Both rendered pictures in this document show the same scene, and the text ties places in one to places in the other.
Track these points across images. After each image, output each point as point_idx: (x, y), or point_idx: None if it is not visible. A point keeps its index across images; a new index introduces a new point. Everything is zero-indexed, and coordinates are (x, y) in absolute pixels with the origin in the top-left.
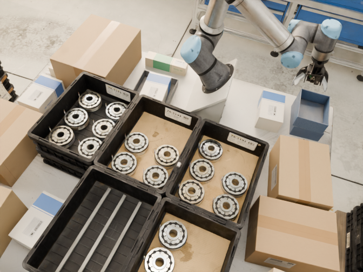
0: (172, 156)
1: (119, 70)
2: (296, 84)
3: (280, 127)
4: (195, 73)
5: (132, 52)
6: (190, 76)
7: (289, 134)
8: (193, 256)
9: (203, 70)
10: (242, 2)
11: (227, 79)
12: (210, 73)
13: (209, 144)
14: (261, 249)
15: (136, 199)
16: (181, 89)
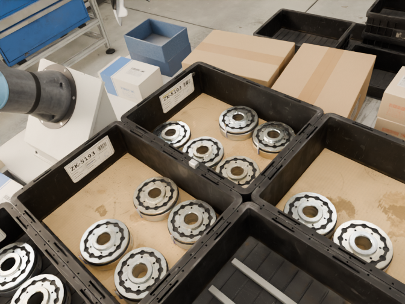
0: (163, 186)
1: None
2: (127, 12)
3: (161, 75)
4: (9, 150)
5: None
6: (11, 157)
7: (170, 77)
8: (346, 198)
9: (34, 93)
10: None
11: (69, 75)
12: (44, 87)
13: (162, 133)
14: (345, 112)
15: (223, 269)
16: (26, 175)
